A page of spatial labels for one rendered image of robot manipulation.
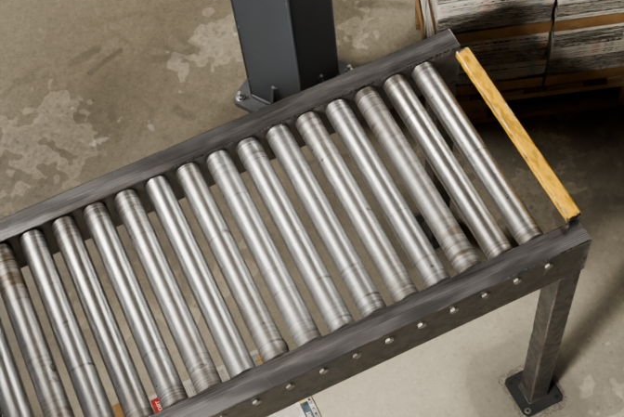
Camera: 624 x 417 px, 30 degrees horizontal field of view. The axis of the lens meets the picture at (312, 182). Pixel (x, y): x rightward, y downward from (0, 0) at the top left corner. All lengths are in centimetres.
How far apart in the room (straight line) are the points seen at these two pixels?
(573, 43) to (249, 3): 82
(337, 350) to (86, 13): 183
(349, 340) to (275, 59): 118
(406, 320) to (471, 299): 13
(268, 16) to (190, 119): 52
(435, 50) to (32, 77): 150
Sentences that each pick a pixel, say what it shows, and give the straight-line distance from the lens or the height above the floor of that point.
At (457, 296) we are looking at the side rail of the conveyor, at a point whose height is 80.
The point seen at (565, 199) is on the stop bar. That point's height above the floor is 82.
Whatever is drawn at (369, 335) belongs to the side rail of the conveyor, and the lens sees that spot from 208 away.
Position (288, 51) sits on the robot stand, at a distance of 301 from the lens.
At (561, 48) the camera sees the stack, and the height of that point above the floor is 29.
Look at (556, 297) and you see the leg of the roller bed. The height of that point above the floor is 60.
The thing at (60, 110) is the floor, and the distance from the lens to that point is 343.
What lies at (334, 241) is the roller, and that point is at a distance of 217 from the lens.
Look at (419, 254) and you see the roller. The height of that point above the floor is 80.
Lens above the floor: 271
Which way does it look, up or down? 59 degrees down
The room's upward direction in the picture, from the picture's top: 9 degrees counter-clockwise
